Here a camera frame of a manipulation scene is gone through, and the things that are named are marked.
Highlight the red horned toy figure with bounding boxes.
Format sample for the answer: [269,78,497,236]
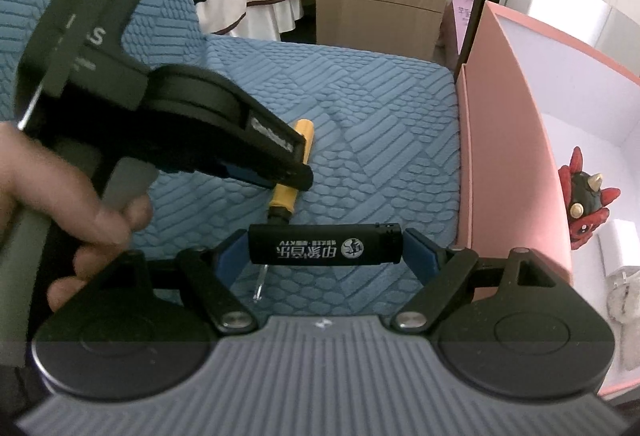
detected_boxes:
[557,146,622,253]

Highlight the white panelled partition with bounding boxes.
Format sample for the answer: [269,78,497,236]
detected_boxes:
[502,0,640,79]

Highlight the blue textured sofa cover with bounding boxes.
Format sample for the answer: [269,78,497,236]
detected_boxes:
[0,0,461,317]

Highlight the yellow screwdriver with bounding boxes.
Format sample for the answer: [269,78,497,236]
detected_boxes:
[251,118,317,303]

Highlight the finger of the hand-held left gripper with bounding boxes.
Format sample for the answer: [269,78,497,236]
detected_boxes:
[243,102,309,168]
[219,161,316,192]

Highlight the black printed cylinder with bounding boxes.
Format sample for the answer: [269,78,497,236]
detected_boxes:
[248,222,403,267]

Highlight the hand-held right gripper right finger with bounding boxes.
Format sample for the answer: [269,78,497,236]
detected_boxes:
[390,228,597,334]

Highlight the white plush toy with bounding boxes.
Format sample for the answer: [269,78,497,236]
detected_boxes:
[606,273,640,369]

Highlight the person's left hand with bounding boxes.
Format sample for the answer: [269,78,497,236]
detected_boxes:
[0,120,154,314]

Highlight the white charger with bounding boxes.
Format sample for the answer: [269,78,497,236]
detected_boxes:
[597,218,640,279]

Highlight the pink printed bag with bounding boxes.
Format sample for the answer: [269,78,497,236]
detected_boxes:
[447,0,483,67]

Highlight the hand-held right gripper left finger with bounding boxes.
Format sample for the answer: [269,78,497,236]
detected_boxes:
[60,233,258,335]

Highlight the pink storage box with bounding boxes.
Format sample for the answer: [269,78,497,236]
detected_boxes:
[452,0,640,399]

